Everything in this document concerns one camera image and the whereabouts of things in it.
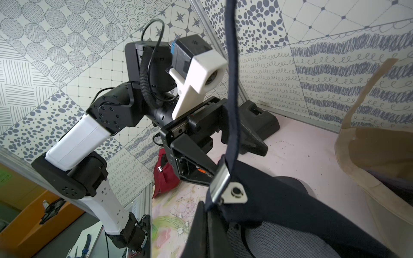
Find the black plastic tool case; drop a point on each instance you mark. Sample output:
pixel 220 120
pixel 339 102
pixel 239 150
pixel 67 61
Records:
pixel 262 122

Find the black cap with white logo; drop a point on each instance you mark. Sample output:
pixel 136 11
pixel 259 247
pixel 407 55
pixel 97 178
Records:
pixel 240 193

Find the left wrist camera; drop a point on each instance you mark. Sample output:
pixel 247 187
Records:
pixel 197 69

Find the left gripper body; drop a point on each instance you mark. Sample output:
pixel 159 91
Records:
pixel 200 123

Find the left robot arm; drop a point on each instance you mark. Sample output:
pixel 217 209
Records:
pixel 167 84

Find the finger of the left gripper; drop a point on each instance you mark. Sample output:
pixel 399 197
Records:
pixel 189 161
pixel 249 141

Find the beige baseball cap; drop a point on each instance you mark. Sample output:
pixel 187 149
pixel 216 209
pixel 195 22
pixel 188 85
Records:
pixel 380 161

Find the red baseball cap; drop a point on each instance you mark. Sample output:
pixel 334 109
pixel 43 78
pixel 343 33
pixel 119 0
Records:
pixel 165 179

